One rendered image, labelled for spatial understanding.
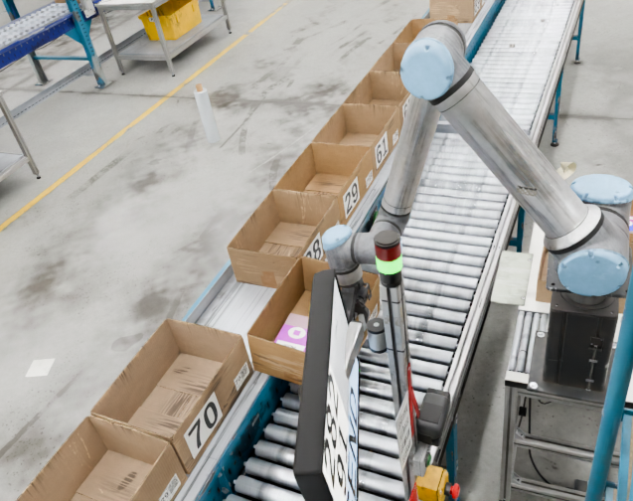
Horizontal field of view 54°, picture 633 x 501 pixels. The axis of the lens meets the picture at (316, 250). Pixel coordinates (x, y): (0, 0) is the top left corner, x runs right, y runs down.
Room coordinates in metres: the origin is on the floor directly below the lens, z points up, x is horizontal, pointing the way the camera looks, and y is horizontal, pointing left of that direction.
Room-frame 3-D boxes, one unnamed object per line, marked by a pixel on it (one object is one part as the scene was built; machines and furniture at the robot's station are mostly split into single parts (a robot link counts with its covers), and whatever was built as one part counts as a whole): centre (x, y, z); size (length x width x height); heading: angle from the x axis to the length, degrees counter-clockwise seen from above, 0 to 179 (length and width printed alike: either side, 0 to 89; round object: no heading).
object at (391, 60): (3.31, -0.69, 0.96); 0.39 x 0.29 x 0.17; 149
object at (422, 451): (0.92, -0.17, 0.95); 0.07 x 0.03 x 0.07; 149
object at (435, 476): (0.94, -0.21, 0.84); 0.15 x 0.09 x 0.07; 149
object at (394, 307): (0.94, -0.14, 1.11); 0.12 x 0.05 x 0.88; 149
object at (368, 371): (1.43, -0.11, 0.72); 0.52 x 0.05 x 0.05; 59
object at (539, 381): (1.27, -0.74, 0.91); 0.26 x 0.26 x 0.33; 62
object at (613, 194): (1.26, -0.74, 1.36); 0.17 x 0.15 x 0.18; 152
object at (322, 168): (2.30, -0.10, 0.96); 0.39 x 0.29 x 0.17; 149
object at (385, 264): (0.94, -0.14, 1.62); 0.05 x 0.05 x 0.06
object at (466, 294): (1.82, -0.34, 0.72); 0.52 x 0.05 x 0.05; 59
